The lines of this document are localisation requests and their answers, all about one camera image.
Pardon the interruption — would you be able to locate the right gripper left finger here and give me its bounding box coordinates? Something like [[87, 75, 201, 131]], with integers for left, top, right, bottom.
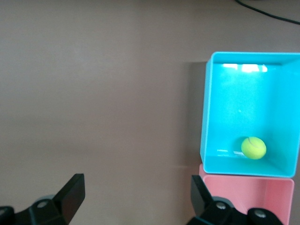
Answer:
[[14, 173, 85, 225]]

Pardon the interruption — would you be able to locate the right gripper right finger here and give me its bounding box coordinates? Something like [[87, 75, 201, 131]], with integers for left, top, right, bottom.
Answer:
[[187, 175, 249, 225]]

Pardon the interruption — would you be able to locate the yellow-green tennis ball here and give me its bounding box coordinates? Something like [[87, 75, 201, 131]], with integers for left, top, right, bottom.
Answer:
[[240, 136, 267, 160]]

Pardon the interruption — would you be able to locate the pink plastic bin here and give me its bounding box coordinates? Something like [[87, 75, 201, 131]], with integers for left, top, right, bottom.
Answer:
[[198, 163, 295, 225]]

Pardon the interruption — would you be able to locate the blue plastic bin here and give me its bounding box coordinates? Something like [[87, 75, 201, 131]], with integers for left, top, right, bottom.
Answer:
[[200, 51, 300, 178]]

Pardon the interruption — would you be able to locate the long black loop cable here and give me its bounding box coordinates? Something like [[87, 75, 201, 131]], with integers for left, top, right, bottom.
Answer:
[[234, 0, 300, 25]]

